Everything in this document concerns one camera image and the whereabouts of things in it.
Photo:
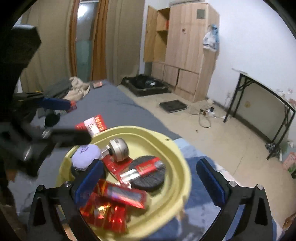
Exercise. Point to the black flat panel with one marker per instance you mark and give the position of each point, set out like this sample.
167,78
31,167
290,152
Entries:
173,106

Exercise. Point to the glass window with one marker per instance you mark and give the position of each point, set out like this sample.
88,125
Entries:
85,34

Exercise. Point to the glossy red box gold print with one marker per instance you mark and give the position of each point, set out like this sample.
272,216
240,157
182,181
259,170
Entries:
108,215

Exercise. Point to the dark green garment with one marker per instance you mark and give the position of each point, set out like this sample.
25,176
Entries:
57,87

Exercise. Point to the red box white label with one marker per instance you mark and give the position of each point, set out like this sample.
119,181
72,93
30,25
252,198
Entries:
92,124

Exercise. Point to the yellow plastic basin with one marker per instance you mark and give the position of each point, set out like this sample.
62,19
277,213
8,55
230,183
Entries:
161,148

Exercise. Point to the small pink box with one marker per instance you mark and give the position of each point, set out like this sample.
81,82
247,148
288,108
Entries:
97,84

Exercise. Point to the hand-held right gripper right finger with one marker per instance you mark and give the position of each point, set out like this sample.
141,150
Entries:
211,183

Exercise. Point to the black open suitcase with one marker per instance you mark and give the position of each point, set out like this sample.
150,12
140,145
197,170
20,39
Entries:
148,85

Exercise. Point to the pink bag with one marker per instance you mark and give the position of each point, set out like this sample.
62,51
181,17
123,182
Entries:
291,160

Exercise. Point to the black foam disc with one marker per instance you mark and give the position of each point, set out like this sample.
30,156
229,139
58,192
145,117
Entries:
148,179

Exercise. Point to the blue white checkered rug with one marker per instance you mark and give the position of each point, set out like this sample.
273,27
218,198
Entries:
175,231

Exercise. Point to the wall socket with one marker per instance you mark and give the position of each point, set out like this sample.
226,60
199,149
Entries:
248,104

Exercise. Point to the white plastic bag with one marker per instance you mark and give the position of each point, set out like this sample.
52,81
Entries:
209,39

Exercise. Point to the plaid cloth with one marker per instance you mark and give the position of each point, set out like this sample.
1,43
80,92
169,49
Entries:
271,146

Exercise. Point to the cream round jar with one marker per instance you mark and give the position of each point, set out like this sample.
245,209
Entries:
118,149

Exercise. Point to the white power strip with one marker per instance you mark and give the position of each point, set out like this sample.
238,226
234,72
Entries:
208,112

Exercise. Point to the wooden wardrobe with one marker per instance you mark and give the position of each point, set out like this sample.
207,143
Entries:
185,46

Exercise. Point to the slim red white box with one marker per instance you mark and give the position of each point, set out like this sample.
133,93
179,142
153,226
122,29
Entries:
73,106

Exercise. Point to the black folding table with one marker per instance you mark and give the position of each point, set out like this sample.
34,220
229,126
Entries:
241,77

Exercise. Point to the beige garment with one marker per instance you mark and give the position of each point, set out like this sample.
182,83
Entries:
77,89

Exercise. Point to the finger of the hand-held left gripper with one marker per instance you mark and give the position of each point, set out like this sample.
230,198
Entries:
55,104
69,138

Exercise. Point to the red box silver end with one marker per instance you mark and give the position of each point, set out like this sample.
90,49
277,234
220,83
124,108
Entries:
126,195

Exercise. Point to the beige curtain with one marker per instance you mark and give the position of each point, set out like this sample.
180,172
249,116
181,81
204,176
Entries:
120,41
53,46

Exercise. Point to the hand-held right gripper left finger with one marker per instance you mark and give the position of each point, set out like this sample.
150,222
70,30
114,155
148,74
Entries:
89,183

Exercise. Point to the black cloth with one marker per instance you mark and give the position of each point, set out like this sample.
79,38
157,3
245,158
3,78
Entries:
52,119

